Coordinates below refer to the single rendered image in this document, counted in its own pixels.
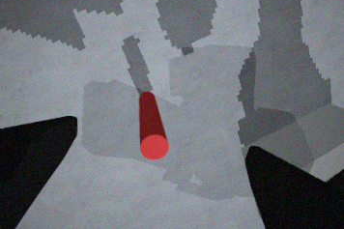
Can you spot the red peg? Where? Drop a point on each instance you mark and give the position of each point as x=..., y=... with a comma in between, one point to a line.
x=153, y=143

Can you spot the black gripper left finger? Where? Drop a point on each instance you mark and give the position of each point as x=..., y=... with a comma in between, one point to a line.
x=29, y=154

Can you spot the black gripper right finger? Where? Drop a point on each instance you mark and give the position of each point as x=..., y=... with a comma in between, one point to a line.
x=289, y=198

